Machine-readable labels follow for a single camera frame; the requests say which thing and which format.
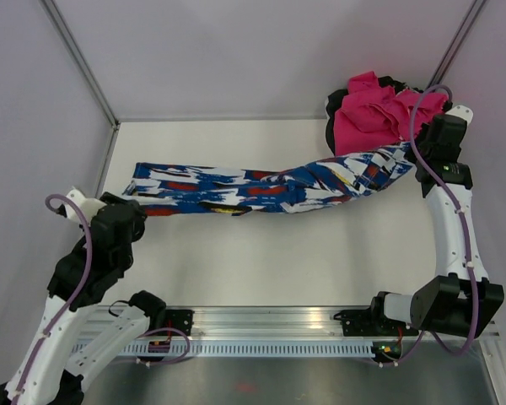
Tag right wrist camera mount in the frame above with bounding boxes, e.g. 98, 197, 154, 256
446, 105, 474, 125

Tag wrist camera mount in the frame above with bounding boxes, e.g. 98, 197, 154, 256
64, 187, 105, 224
446, 105, 474, 125

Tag aluminium frame post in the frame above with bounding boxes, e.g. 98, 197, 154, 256
39, 0, 120, 130
428, 0, 489, 87

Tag blue white patterned trousers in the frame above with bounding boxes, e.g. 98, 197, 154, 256
122, 143, 412, 216

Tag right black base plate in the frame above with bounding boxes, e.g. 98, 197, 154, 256
333, 309, 419, 338

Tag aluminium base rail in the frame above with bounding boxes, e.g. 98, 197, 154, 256
40, 305, 501, 341

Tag white slotted cable duct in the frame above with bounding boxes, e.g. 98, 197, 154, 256
119, 340, 374, 359

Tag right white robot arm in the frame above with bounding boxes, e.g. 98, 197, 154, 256
367, 105, 504, 338

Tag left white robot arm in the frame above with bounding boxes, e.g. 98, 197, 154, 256
0, 189, 167, 404

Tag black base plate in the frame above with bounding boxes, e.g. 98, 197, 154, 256
333, 309, 419, 338
164, 309, 194, 336

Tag right aluminium frame post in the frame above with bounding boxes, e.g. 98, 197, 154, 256
428, 0, 489, 87

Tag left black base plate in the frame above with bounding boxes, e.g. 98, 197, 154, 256
164, 309, 194, 336

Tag black garment pile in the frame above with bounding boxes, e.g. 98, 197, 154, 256
323, 75, 431, 157

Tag left aluminium frame post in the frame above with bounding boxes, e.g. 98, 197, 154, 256
39, 0, 120, 130

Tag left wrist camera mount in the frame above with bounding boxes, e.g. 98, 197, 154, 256
64, 187, 105, 224

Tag pink trousers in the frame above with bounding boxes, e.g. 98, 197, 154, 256
333, 72, 453, 156

